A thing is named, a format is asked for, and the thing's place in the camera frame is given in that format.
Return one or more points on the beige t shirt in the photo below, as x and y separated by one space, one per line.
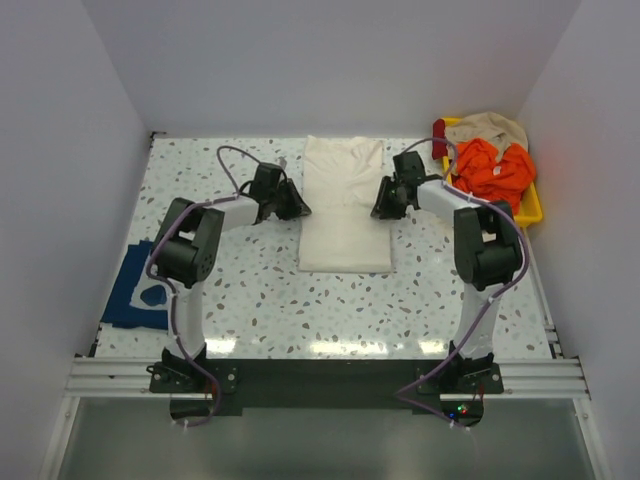
494 128

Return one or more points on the folded blue white t shirt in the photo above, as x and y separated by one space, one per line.
136 301

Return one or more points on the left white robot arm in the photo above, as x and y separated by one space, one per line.
184 251

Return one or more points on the cream t shirt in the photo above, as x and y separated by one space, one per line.
341 178

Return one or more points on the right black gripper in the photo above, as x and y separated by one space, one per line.
388 198

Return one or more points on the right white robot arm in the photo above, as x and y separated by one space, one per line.
487 246

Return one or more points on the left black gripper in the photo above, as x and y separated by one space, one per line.
291 201

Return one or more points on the orange t shirt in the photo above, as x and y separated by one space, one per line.
479 172

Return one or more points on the aluminium rail frame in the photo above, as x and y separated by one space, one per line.
330 419

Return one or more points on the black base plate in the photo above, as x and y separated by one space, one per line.
228 387

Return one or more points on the red cloth in bin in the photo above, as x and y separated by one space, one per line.
439 146

